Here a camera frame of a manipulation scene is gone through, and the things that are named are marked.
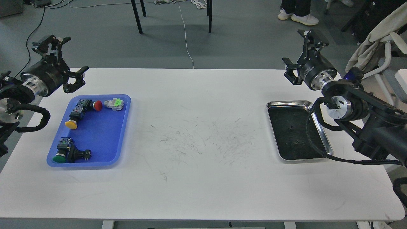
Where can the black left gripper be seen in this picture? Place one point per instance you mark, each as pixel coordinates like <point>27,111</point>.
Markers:
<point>49,72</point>

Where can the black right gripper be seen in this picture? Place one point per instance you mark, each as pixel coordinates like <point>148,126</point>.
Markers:
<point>311,67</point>

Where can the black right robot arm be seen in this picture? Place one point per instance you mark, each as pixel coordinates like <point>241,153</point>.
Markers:
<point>378,129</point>

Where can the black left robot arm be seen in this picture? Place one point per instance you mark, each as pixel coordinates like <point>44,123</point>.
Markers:
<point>17,96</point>

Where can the white sneaker right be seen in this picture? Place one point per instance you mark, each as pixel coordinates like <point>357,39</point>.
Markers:
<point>308,20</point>

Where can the white sneaker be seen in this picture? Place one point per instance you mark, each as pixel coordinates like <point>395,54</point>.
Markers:
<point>283,15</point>
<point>308,20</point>

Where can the white sneaker left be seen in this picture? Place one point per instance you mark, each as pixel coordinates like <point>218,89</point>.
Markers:
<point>283,15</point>

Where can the steel metal tray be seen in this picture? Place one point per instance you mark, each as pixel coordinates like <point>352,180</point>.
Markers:
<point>282,115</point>

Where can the blue plastic tray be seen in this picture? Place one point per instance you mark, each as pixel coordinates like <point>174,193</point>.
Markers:
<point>100,131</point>

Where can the white office chair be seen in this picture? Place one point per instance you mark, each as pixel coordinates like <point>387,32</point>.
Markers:
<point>374,58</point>

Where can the black table leg left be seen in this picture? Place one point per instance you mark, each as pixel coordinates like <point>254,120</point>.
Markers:
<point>136,15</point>

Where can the black table leg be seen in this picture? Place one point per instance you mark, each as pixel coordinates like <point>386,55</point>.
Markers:
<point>209,14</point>
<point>136,15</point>

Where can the beige cloth on chair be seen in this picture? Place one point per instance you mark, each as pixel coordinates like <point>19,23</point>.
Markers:
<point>375,38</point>

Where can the black table leg right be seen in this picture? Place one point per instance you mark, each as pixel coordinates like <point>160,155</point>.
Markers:
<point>209,14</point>

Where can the red push button switch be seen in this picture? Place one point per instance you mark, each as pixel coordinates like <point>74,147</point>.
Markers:
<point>90,104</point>

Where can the yellow push button switch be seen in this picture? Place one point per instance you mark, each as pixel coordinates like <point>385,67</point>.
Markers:
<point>75,116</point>

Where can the grey green switch module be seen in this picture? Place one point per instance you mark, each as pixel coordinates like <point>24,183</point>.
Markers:
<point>116,104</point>

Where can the green push button switch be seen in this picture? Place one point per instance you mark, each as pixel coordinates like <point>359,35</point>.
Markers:
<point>67,152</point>

